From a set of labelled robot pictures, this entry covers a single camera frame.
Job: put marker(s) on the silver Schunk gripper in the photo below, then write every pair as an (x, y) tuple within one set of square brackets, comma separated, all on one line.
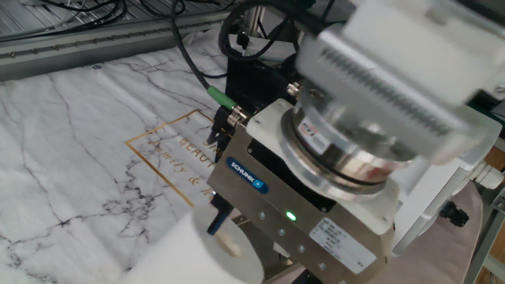
[(260, 205)]

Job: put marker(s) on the white toilet paper roll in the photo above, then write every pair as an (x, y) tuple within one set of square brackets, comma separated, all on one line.
[(189, 256)]

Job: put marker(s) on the polished steel paper holder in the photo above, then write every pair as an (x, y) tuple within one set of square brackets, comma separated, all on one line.
[(264, 244)]

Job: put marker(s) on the white gripper adapter plate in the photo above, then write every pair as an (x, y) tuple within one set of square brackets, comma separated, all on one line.
[(264, 126)]

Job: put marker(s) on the silver force torque sensor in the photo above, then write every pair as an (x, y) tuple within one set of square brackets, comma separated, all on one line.
[(347, 158)]

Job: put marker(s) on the white plastic junction box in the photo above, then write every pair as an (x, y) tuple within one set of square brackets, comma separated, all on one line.
[(442, 181)]

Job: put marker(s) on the marble print tablecloth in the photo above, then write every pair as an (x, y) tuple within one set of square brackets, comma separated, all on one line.
[(79, 158)]

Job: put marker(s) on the silver vented camera box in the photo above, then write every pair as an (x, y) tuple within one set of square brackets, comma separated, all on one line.
[(378, 90)]

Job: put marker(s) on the grey table frame leg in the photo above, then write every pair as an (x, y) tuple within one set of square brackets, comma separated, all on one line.
[(483, 244)]

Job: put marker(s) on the white printed camera mount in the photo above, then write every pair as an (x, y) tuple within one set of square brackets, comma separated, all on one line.
[(426, 47)]

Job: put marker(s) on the grey aluminium rail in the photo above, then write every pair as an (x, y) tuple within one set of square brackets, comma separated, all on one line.
[(79, 51)]

